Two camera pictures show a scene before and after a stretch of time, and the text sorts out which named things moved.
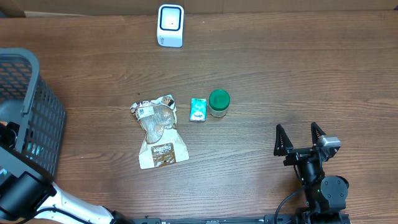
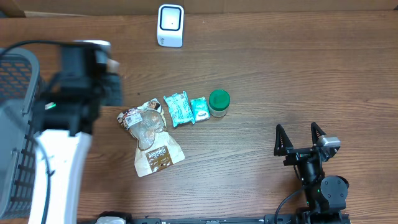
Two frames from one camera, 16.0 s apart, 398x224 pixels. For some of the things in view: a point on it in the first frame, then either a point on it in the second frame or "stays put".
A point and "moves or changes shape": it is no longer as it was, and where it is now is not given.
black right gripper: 284,147 stays put
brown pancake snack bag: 163,144 moves or changes shape
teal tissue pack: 198,109 stays put
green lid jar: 219,102 stays put
